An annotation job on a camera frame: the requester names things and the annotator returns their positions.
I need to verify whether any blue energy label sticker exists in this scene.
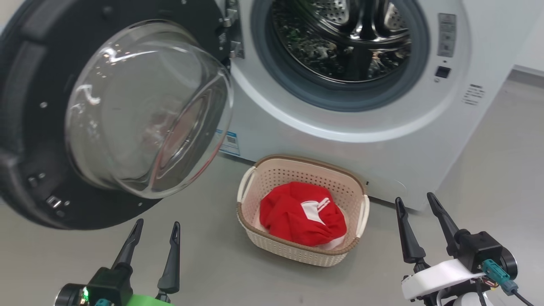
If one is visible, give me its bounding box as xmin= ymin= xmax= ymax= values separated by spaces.
xmin=216 ymin=129 xmax=241 ymax=157

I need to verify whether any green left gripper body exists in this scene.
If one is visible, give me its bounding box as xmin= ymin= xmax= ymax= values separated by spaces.
xmin=123 ymin=291 xmax=176 ymax=306

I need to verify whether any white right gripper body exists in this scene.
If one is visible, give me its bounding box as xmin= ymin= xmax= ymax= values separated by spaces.
xmin=401 ymin=258 xmax=487 ymax=302

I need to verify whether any red and white garment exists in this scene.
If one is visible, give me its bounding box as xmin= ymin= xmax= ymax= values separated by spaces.
xmin=259 ymin=181 xmax=348 ymax=248

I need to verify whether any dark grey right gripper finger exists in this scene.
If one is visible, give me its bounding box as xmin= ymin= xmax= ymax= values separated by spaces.
xmin=395 ymin=197 xmax=427 ymax=264
xmin=427 ymin=192 xmax=462 ymax=258

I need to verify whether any grey text sticker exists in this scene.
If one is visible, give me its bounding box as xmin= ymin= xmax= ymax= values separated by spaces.
xmin=462 ymin=84 xmax=485 ymax=106

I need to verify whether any dark grey glass washer door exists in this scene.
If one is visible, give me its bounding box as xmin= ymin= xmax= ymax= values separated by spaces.
xmin=0 ymin=0 xmax=245 ymax=231

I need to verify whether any stainless steel washer drum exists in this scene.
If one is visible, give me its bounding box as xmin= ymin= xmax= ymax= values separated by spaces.
xmin=270 ymin=0 xmax=413 ymax=83

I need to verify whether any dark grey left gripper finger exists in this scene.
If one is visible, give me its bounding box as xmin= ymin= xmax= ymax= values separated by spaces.
xmin=157 ymin=221 xmax=181 ymax=295
xmin=111 ymin=218 xmax=144 ymax=272

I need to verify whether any cream perforated laundry basket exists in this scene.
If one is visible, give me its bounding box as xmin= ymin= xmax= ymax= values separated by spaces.
xmin=236 ymin=154 xmax=370 ymax=267

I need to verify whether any black cable with teal plug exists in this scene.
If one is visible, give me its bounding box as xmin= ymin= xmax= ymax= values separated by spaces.
xmin=482 ymin=259 xmax=536 ymax=306

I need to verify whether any white front-load washing machine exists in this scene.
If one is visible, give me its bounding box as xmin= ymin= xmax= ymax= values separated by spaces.
xmin=215 ymin=0 xmax=544 ymax=212

